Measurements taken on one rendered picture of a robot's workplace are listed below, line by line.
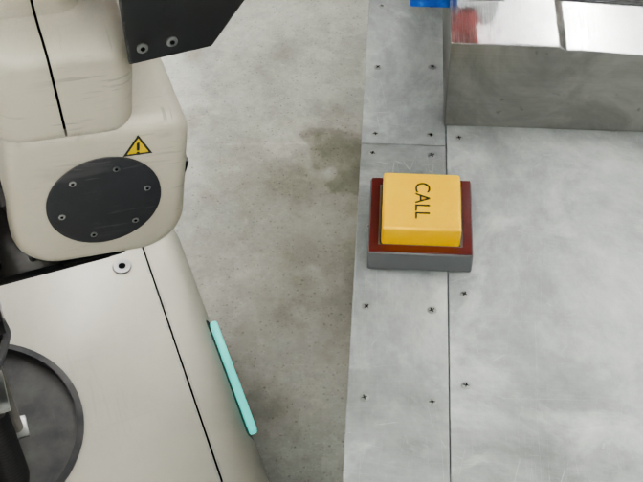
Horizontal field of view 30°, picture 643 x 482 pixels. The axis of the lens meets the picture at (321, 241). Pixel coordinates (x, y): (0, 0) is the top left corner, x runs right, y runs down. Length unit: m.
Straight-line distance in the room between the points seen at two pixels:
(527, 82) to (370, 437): 0.34
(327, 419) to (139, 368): 0.38
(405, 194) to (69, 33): 0.30
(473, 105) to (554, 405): 0.29
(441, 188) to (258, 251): 1.09
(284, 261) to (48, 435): 0.63
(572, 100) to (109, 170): 0.40
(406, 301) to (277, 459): 0.88
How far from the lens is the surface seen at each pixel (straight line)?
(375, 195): 0.95
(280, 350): 1.87
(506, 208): 0.97
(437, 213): 0.91
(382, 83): 1.08
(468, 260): 0.91
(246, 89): 2.30
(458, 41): 0.98
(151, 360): 1.53
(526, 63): 1.00
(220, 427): 1.46
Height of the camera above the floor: 1.50
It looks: 48 degrees down
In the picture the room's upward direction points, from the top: 1 degrees counter-clockwise
